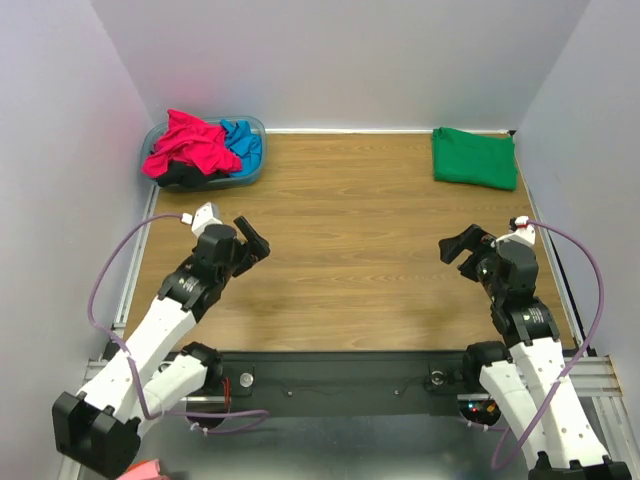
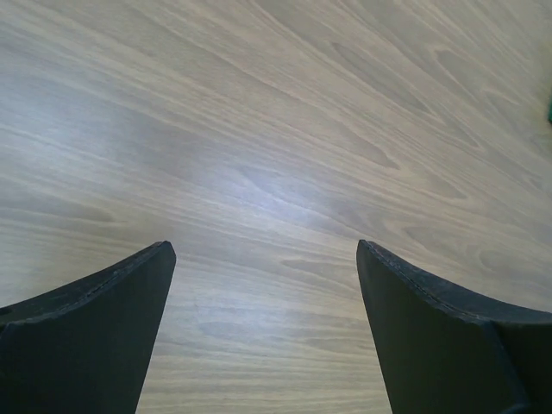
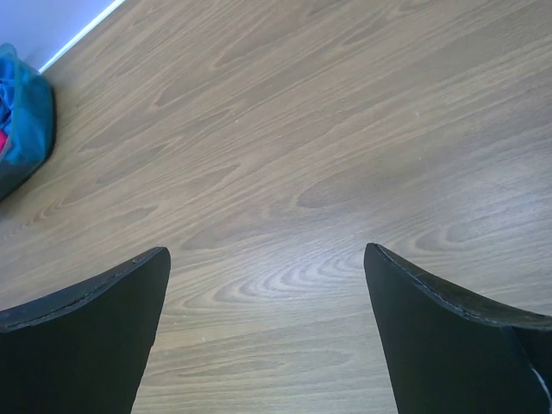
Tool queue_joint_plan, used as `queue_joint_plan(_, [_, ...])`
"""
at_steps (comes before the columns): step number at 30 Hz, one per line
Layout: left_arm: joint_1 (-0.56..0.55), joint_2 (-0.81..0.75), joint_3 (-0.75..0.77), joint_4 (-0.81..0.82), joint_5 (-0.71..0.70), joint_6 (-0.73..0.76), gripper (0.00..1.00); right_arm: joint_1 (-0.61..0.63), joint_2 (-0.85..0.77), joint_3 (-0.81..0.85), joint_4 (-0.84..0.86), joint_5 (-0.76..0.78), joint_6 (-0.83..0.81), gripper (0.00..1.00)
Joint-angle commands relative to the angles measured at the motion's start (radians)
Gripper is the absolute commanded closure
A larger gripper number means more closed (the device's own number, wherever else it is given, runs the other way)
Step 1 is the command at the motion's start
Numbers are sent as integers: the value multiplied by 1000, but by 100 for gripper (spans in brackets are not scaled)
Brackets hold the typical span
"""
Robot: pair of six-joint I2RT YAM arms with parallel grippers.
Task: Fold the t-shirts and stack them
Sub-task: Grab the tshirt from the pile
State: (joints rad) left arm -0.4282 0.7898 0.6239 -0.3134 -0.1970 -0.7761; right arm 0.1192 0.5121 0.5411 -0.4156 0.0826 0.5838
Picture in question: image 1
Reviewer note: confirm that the translucent blue plastic bin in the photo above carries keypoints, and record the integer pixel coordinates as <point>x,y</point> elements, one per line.
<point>231,182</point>

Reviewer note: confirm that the black t shirt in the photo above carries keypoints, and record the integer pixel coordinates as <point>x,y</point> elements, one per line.
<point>179,174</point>

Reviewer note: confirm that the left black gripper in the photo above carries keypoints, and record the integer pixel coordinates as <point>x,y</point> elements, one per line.
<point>251,250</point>

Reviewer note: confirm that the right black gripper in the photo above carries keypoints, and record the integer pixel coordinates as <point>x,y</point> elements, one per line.
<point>473,258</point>

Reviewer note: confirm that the pink red t shirt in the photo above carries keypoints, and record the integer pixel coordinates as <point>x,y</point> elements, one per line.
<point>193,142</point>

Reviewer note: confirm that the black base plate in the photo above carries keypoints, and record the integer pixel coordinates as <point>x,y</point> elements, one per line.
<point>323,384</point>

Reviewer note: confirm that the aluminium frame rail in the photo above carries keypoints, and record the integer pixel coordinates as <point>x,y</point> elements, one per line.
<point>595,377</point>

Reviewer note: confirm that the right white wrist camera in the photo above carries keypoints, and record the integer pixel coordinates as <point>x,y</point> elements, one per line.
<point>520,231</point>

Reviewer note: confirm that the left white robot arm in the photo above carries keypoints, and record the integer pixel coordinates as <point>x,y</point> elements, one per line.
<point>102,425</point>

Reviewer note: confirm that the green folded t shirt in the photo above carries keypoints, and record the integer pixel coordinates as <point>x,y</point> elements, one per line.
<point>466,158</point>

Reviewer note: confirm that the pink cloth at bottom edge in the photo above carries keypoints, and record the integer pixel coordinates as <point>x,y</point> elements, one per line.
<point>144,470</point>

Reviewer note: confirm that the blue t shirt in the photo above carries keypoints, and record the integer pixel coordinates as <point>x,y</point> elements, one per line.
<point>244,144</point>

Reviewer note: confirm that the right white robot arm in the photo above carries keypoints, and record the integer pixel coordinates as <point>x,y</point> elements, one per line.
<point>526,373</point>

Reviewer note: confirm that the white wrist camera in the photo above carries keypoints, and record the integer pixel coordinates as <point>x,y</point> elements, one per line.
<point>206,215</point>
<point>520,231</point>

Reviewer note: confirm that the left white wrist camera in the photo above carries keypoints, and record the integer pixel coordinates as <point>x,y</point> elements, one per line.
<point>206,215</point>

